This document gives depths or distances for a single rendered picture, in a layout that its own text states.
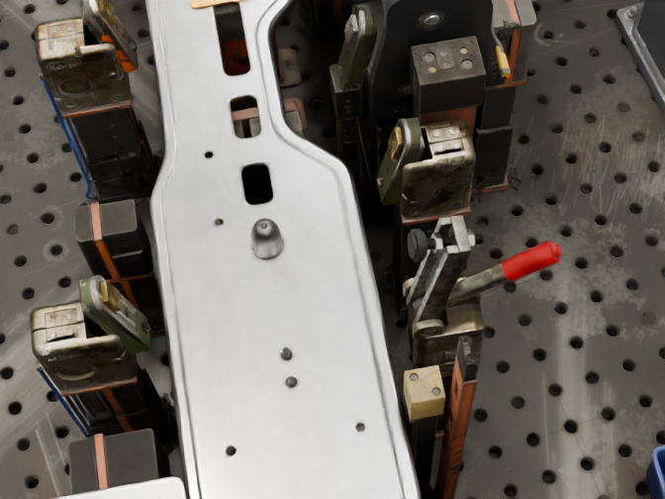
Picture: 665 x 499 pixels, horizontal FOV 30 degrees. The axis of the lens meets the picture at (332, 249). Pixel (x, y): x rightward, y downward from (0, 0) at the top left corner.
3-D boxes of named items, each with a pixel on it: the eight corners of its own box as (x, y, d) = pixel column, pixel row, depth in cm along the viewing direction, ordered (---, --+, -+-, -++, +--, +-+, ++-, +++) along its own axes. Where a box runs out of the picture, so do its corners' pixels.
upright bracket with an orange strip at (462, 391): (435, 486, 150) (458, 335, 106) (446, 484, 151) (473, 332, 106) (440, 510, 149) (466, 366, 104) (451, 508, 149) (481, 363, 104)
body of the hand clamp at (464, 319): (402, 399, 155) (407, 285, 124) (455, 389, 156) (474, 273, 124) (412, 445, 153) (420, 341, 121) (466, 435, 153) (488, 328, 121)
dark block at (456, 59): (403, 227, 166) (410, 45, 128) (454, 218, 166) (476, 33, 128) (411, 260, 164) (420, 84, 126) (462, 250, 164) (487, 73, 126)
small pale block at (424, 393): (398, 472, 151) (403, 370, 118) (427, 467, 152) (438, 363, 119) (404, 501, 150) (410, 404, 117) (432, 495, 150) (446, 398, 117)
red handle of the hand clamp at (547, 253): (406, 288, 122) (548, 225, 115) (418, 293, 124) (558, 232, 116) (415, 327, 120) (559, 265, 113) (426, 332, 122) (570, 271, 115)
